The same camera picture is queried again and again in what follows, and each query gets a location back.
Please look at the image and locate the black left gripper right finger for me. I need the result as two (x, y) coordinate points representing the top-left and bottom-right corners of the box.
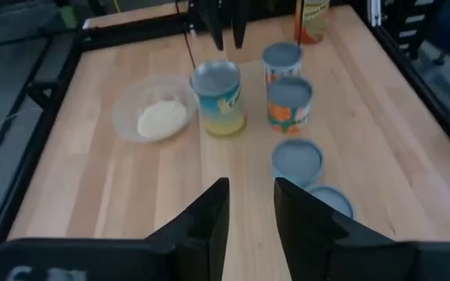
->
(273, 176), (397, 281)

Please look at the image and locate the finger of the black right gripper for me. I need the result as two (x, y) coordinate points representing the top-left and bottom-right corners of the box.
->
(199, 0), (225, 52)
(230, 0), (250, 50)

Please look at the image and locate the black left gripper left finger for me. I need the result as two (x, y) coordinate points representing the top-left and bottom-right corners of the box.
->
(145, 176), (231, 281)

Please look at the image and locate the mushroom stems pieces can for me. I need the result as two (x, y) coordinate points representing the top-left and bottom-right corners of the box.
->
(305, 183), (356, 219)

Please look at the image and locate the fresh sliced carrots can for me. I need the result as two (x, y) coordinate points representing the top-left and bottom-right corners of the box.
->
(262, 41), (304, 85)

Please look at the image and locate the pink salmon can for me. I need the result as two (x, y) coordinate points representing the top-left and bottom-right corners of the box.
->
(270, 138), (325, 187)

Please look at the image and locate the tall blue yellow label can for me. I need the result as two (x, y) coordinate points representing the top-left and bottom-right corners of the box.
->
(189, 59), (248, 138)

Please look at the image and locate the mandarin oranges can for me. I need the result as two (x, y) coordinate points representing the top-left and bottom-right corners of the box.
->
(266, 75), (314, 135)

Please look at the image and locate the beige grain heap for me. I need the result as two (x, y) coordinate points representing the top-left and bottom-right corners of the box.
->
(136, 100), (189, 140)

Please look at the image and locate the clear plastic bowl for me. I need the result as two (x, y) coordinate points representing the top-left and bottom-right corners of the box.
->
(111, 75), (199, 144)

